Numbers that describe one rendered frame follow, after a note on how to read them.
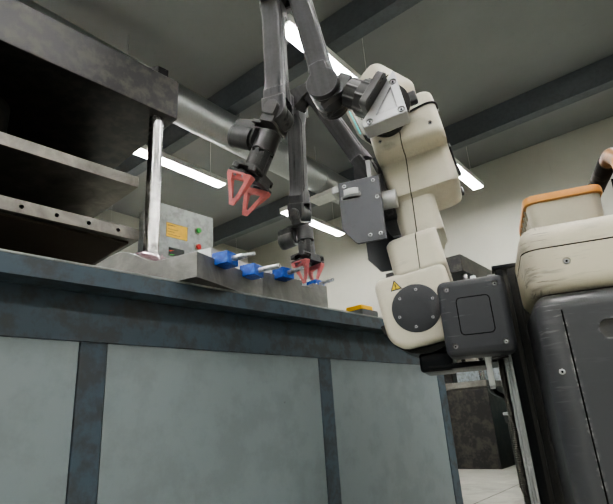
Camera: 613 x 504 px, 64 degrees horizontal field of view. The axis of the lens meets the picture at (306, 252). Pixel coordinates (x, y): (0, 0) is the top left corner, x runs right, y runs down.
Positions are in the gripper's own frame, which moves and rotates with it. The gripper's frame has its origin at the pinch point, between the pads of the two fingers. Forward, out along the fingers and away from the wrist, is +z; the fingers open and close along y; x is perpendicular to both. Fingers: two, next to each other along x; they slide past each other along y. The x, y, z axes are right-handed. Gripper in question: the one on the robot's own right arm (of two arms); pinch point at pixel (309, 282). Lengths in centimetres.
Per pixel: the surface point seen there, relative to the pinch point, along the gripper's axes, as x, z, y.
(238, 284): 19, 14, 47
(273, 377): 13.1, 33.7, 31.8
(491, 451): -105, 70, -353
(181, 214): -72, -53, 1
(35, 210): -67, -34, 63
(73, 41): -54, -101, 62
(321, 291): 12.6, 8.2, 9.8
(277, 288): 12.4, 10.2, 27.6
